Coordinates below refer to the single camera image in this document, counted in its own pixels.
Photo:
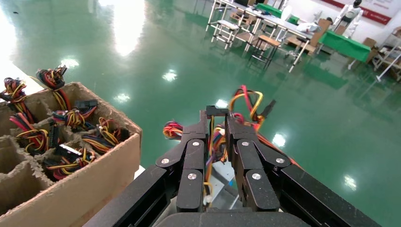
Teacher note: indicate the white stool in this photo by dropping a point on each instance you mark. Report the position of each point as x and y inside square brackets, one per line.
[227, 25]

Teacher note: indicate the white humanoid robot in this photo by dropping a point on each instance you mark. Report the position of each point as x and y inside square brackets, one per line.
[349, 14]

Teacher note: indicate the brown top stool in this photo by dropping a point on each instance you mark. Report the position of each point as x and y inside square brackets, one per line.
[269, 40]

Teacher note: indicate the brown cardboard box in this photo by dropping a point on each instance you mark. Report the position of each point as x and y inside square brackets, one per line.
[78, 194]

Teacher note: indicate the white plastic bag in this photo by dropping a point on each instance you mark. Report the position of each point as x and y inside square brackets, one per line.
[308, 27]

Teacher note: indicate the red wall banner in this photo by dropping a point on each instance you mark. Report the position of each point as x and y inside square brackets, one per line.
[376, 14]

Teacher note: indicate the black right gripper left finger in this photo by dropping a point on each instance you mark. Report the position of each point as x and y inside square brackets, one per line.
[191, 163]

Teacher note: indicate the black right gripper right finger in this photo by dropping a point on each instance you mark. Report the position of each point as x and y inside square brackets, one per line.
[247, 163]

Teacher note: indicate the green cloth covered table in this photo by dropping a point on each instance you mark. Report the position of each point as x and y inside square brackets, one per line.
[344, 47]

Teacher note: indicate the white pipe shelf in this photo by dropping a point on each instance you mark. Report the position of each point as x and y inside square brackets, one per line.
[390, 59]

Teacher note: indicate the long white workbench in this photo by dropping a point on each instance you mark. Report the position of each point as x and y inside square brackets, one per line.
[272, 20]

